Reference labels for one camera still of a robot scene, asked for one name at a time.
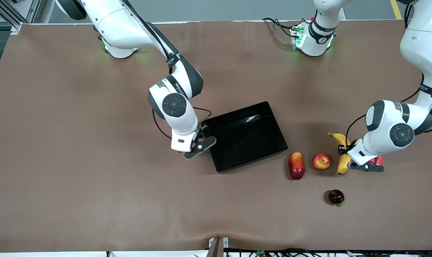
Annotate yellow banana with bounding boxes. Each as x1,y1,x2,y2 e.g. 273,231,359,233
327,132,352,176

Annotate red yellow apple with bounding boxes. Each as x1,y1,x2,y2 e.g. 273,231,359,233
311,152,331,171

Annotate black plastic box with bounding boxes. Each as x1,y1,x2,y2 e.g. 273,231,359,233
202,101,289,174

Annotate dark purple mangosteen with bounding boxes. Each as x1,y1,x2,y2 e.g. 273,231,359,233
328,190,345,207

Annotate red yellow mango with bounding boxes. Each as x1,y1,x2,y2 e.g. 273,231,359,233
288,152,306,180

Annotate brown table mat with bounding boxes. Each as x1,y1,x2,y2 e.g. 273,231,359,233
0,20,432,252

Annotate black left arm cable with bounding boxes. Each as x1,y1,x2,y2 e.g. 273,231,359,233
345,0,432,143

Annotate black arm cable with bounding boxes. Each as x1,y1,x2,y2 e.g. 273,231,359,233
345,0,432,143
121,0,213,140

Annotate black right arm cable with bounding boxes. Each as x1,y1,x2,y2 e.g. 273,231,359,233
121,0,213,140

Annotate black left base cable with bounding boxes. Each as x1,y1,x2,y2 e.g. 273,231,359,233
261,17,298,38

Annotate aluminium frame profile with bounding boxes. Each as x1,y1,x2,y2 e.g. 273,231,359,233
0,0,56,32

